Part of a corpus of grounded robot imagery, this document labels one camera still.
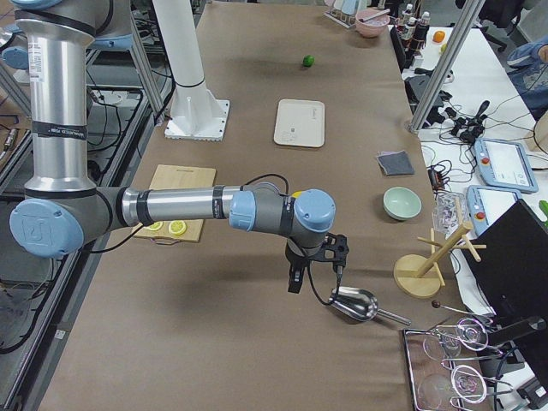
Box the blue teach pendant lower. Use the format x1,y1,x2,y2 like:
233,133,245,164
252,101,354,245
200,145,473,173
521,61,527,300
466,185,521,236

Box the blue teach pendant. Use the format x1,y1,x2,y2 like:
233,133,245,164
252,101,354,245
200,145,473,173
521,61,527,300
466,185,521,236
474,137,539,194

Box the mint green bowl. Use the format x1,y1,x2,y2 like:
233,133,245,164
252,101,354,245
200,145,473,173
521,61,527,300
383,187,422,221

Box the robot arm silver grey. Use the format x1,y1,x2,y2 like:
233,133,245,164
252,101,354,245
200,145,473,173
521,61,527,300
9,1,348,293

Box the orange fruit on side table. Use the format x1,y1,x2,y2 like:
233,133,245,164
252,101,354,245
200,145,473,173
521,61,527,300
432,30,445,44

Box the wire glass rack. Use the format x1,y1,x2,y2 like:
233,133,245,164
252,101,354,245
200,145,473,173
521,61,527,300
402,317,514,410

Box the wooden mug tree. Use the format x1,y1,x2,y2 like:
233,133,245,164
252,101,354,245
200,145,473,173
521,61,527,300
393,199,486,299

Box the green lime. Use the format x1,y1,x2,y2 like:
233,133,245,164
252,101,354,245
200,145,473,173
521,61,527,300
302,55,314,67

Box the cream rabbit tray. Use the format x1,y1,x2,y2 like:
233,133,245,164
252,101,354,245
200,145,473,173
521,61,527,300
273,98,325,148

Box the lemon slice near handle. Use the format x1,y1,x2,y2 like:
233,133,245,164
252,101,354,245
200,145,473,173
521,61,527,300
168,220,188,236

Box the clear plastic bag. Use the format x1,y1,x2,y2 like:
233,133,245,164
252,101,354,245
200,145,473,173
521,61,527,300
432,192,468,235

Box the pink bowl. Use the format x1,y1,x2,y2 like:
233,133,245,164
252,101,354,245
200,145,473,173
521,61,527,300
355,9,390,39

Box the grey folded cloth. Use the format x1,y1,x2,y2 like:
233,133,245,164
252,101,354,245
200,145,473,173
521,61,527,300
376,151,414,176

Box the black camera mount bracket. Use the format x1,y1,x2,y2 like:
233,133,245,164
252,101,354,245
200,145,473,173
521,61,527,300
314,233,349,271

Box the black monitor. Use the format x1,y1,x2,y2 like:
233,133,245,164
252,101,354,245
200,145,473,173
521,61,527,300
470,200,547,387

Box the wooden cutting board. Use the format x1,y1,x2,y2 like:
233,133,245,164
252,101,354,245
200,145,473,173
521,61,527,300
132,164,217,243

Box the aluminium frame post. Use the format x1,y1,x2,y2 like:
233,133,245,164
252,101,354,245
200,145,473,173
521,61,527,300
408,0,485,134

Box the blue teach pendant upper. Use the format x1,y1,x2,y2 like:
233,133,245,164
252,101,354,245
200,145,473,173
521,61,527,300
474,137,539,194

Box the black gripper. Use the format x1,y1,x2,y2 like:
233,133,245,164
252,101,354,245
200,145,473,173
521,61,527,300
285,239,309,294

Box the steel scoop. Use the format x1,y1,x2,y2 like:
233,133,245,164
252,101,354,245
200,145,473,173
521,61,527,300
330,286,411,325

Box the dish rack with plates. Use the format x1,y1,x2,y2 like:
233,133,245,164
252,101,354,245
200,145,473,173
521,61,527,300
323,0,367,29

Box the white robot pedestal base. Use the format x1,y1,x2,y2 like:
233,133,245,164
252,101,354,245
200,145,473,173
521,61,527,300
153,0,230,142

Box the dark sauce bottles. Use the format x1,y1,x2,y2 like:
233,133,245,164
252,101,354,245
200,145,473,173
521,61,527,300
396,3,430,58

